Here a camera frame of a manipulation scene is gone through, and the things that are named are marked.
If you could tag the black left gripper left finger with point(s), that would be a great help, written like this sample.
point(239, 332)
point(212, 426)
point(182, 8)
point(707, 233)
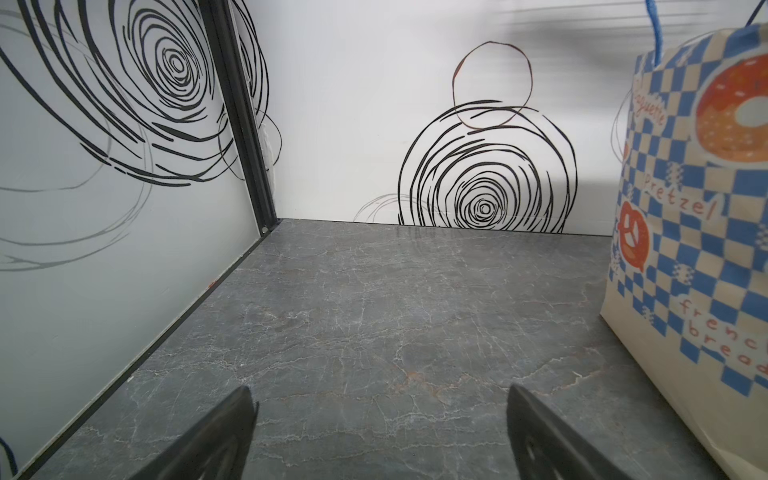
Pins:
point(216, 447)

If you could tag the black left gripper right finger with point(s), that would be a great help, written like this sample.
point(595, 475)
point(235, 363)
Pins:
point(546, 447)

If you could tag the blue checkered paper bag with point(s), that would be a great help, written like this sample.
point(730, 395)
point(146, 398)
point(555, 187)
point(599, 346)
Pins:
point(687, 284)

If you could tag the black corner frame post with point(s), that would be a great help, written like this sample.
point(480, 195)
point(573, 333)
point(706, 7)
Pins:
point(221, 34)

